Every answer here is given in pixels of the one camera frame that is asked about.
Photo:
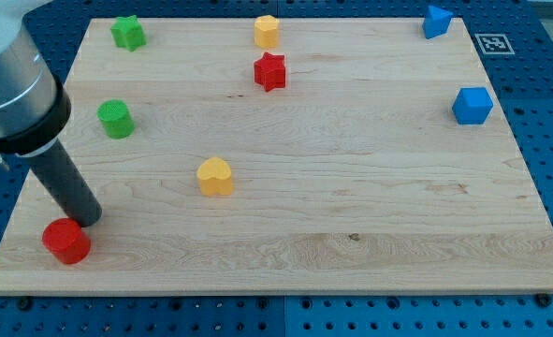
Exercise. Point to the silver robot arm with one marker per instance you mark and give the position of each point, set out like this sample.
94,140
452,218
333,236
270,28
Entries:
34,107

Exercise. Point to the yellow heart block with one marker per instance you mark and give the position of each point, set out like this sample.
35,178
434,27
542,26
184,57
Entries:
214,177

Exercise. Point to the wooden board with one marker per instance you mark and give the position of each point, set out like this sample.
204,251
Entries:
354,179

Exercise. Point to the red star block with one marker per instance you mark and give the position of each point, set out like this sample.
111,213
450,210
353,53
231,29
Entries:
270,71

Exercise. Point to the yellow hexagon block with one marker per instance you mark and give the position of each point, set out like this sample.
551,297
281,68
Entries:
266,29

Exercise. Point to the green cylinder block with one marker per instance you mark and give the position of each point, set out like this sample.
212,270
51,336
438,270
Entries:
115,118

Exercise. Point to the green star block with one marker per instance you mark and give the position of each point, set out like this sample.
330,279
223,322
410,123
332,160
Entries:
127,33

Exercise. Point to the blue cube block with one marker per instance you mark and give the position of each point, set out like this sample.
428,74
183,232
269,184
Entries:
472,105

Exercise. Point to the blue triangle block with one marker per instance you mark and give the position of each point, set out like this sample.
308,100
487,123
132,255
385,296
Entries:
436,21

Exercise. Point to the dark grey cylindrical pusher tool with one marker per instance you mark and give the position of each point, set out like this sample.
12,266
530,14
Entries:
55,169

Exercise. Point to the red cylinder block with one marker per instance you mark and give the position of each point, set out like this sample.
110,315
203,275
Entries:
67,242

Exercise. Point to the black white fiducial tag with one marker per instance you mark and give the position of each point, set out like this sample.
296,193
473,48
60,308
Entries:
494,44

